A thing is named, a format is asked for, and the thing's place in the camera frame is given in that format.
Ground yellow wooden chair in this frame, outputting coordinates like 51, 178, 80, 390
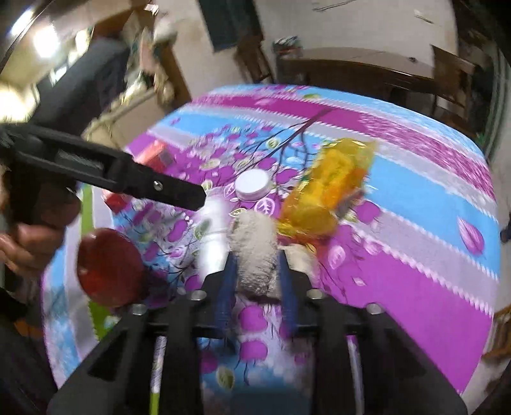
481, 307, 511, 365

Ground wall cable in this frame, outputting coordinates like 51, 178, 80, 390
311, 0, 361, 11

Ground dark window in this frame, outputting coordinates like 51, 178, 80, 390
197, 0, 265, 53

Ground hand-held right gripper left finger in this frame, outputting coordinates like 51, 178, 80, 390
48, 253, 240, 415

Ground cream hanging cloth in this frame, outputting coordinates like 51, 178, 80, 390
140, 16, 179, 101

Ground striped floral tablecloth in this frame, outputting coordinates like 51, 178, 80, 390
40, 83, 501, 415

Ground person's dark clothing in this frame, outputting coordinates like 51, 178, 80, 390
0, 279, 57, 415

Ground red apple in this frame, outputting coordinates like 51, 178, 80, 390
77, 228, 145, 308

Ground cluttered stool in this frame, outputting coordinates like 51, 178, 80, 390
272, 36, 305, 61

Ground small red box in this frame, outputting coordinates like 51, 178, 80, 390
101, 189, 135, 216

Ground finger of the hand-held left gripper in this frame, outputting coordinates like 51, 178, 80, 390
108, 152, 208, 212

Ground yellow plastic packet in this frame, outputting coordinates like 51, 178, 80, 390
277, 138, 378, 241

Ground white cloth roll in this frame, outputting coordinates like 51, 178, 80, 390
227, 211, 282, 300

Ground crumpled white tissue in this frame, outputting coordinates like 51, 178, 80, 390
285, 243, 321, 281

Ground red tissue box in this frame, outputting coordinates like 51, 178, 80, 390
133, 140, 177, 173

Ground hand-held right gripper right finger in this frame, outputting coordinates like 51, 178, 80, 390
277, 251, 468, 415

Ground white bottle with cap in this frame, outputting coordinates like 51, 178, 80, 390
192, 170, 273, 281

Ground dark grey object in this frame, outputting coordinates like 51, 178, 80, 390
34, 36, 130, 134

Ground person's left hand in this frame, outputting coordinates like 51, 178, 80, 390
0, 203, 83, 273

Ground dark wooden dining table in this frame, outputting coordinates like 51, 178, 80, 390
277, 47, 440, 105

